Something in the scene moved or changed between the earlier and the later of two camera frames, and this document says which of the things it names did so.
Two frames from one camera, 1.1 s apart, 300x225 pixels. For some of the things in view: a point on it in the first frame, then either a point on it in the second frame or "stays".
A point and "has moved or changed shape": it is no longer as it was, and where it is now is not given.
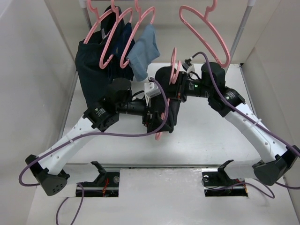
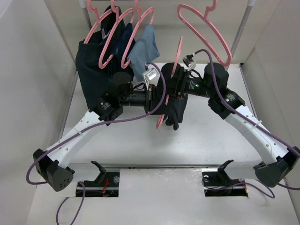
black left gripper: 153,123 -> 151,99
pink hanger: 101,64 stays
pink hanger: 140,18 stays
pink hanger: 95,10 stays
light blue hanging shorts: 146,50 stays
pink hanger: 176,68 has moved or changed shape
